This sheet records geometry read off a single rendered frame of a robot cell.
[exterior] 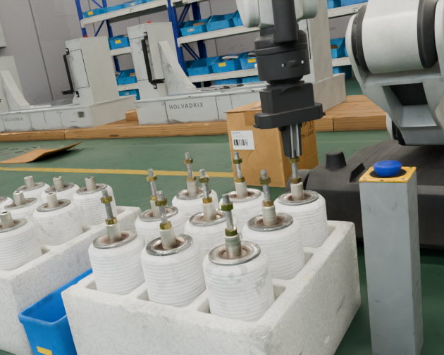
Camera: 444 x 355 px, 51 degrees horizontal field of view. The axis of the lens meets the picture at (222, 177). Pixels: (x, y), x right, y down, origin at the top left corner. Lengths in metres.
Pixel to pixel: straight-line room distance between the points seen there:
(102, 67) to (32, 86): 3.99
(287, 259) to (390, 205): 0.18
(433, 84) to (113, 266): 0.73
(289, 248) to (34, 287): 0.53
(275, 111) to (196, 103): 2.47
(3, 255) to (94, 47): 3.24
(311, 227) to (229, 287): 0.25
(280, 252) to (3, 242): 0.56
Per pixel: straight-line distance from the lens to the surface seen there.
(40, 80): 8.18
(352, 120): 2.68
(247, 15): 0.79
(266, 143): 1.77
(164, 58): 3.59
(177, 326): 0.70
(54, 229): 1.09
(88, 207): 1.16
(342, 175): 1.15
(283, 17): 0.75
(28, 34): 8.21
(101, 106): 4.10
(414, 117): 1.25
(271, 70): 0.78
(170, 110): 3.41
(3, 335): 1.10
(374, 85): 1.10
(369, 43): 1.01
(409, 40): 0.99
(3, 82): 5.23
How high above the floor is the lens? 0.53
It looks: 15 degrees down
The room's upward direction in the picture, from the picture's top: 9 degrees counter-clockwise
